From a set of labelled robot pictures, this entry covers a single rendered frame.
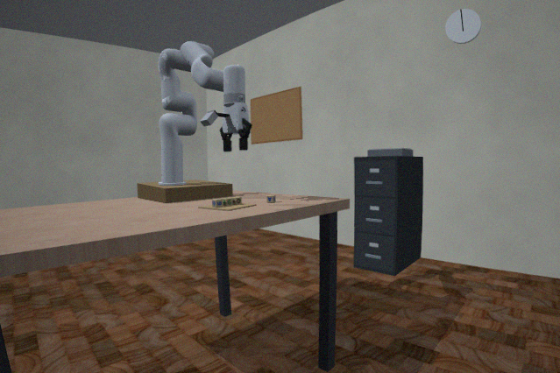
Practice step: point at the tan flat mat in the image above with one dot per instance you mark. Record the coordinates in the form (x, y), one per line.
(229, 208)

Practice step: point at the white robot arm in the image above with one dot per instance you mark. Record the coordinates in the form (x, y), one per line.
(231, 81)

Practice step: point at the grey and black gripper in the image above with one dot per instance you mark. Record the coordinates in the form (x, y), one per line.
(238, 115)

